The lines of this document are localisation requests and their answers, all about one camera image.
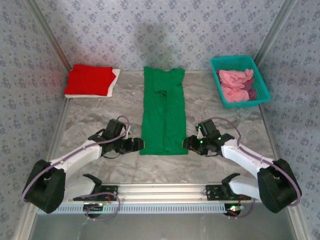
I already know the aluminium mounting rail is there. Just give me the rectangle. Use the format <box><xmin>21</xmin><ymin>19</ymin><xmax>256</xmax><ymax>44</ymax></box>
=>
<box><xmin>26</xmin><ymin>182</ymin><xmax>300</xmax><ymax>202</ymax></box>

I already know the grey slotted cable duct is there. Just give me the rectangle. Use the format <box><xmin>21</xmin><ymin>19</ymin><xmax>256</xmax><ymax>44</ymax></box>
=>
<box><xmin>36</xmin><ymin>202</ymin><xmax>247</xmax><ymax>215</ymax></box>

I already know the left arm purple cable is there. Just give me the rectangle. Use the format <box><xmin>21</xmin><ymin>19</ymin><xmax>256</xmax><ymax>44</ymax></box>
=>
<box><xmin>21</xmin><ymin>115</ymin><xmax>121</xmax><ymax>221</ymax></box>

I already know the crumpled maroon t-shirt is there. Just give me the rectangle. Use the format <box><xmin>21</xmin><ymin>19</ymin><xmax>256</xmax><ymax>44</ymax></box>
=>
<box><xmin>241</xmin><ymin>76</ymin><xmax>258</xmax><ymax>102</ymax></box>

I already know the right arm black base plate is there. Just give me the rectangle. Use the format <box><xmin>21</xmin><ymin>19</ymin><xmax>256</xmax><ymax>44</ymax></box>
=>
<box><xmin>205</xmin><ymin>184</ymin><xmax>252</xmax><ymax>202</ymax></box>

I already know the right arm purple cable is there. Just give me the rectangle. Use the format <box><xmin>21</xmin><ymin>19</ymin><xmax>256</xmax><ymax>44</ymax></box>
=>
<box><xmin>206</xmin><ymin>116</ymin><xmax>303</xmax><ymax>221</ymax></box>

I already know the green t-shirt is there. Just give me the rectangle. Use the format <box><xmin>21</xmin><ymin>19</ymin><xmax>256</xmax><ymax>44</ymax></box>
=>
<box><xmin>139</xmin><ymin>65</ymin><xmax>189</xmax><ymax>156</ymax></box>

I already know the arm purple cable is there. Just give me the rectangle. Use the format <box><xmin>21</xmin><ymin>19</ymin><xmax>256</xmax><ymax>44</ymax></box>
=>
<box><xmin>206</xmin><ymin>116</ymin><xmax>303</xmax><ymax>221</ymax></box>
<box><xmin>21</xmin><ymin>115</ymin><xmax>121</xmax><ymax>221</ymax></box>

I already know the crumpled pink t-shirt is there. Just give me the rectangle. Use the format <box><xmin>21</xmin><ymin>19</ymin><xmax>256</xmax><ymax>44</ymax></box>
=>
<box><xmin>218</xmin><ymin>69</ymin><xmax>255</xmax><ymax>103</ymax></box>

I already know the teal plastic basket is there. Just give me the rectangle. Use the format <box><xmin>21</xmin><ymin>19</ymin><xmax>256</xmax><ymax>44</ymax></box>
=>
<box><xmin>210</xmin><ymin>55</ymin><xmax>272</xmax><ymax>110</ymax></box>

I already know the folded white t-shirt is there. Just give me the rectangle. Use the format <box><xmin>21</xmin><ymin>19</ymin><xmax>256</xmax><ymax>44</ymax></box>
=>
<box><xmin>64</xmin><ymin>67</ymin><xmax>121</xmax><ymax>99</ymax></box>

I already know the folded red t-shirt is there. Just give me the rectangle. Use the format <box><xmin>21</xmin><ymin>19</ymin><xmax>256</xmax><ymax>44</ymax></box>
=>
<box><xmin>63</xmin><ymin>64</ymin><xmax>116</xmax><ymax>96</ymax></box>

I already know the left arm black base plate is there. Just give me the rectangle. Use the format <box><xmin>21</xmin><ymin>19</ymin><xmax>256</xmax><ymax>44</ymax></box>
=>
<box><xmin>72</xmin><ymin>184</ymin><xmax>119</xmax><ymax>202</ymax></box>

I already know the aluminium frame post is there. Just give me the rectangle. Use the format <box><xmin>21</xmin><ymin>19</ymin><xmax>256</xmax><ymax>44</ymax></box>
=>
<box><xmin>26</xmin><ymin>0</ymin><xmax>73</xmax><ymax>72</ymax></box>
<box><xmin>252</xmin><ymin>0</ymin><xmax>299</xmax><ymax>65</ymax></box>

